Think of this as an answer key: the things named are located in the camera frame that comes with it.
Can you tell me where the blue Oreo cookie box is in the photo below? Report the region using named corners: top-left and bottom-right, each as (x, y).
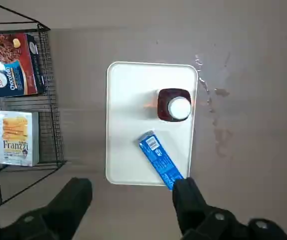
top-left (134, 129), bottom-right (186, 192)

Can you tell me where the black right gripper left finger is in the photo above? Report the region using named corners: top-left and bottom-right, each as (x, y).
top-left (0, 177), bottom-right (93, 240)

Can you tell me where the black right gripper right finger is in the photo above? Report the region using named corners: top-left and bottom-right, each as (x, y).
top-left (172, 176), bottom-right (287, 240)

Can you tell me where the Chocofello cookie box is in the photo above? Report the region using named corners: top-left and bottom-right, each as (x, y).
top-left (0, 32), bottom-right (48, 98)

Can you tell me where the white rectangular plastic tray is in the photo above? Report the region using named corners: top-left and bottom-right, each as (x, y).
top-left (105, 61), bottom-right (199, 186)

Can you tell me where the white Franzzi biscuit box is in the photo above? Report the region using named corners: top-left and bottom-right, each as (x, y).
top-left (0, 110), bottom-right (40, 168)

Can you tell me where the amber tea bottle white cap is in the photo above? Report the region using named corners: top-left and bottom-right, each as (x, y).
top-left (156, 87), bottom-right (192, 123)

